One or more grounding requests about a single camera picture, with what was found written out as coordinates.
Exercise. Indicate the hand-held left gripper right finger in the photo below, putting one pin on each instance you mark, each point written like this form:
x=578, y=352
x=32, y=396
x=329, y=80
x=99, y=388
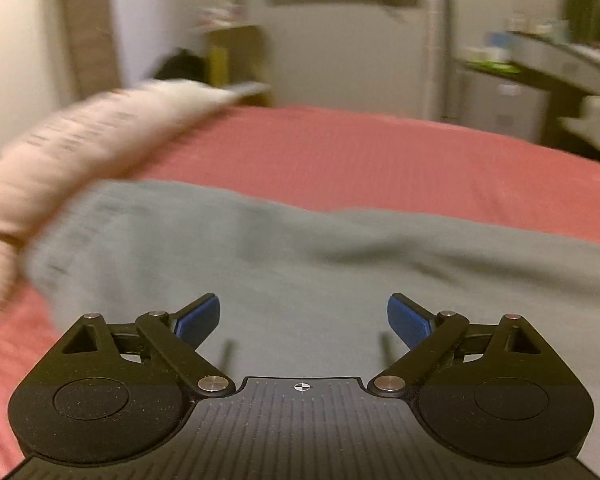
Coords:
x=408, y=321

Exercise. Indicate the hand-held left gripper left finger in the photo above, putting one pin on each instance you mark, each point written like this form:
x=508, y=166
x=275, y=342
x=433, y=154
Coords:
x=199, y=319

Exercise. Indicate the grey pants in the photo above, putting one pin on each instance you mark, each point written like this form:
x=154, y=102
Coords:
x=300, y=270

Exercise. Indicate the pink bed sheet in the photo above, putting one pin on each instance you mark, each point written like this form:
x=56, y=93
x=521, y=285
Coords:
x=380, y=160

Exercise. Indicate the beige printed blanket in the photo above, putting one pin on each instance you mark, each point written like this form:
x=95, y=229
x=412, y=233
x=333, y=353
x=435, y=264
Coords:
x=80, y=135

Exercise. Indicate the white mini fridge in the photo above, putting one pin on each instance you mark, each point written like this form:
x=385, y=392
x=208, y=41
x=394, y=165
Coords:
x=505, y=105

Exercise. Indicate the black round chair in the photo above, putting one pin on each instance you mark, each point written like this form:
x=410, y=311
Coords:
x=180, y=66

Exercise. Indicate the yellow side table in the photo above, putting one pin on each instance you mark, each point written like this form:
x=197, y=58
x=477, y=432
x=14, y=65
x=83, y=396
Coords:
x=230, y=60

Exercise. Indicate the green item on fridge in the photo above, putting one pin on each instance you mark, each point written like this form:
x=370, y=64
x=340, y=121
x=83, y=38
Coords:
x=492, y=66

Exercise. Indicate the white tower air conditioner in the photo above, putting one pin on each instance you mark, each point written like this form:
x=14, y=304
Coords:
x=436, y=45

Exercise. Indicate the dark desk with grey top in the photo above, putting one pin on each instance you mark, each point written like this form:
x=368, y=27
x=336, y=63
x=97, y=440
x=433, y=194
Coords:
x=560, y=60

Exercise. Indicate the wooden door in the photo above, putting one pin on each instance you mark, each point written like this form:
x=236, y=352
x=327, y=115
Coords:
x=90, y=25

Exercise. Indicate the arched mirror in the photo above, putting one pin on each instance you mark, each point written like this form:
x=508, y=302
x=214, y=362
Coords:
x=586, y=15

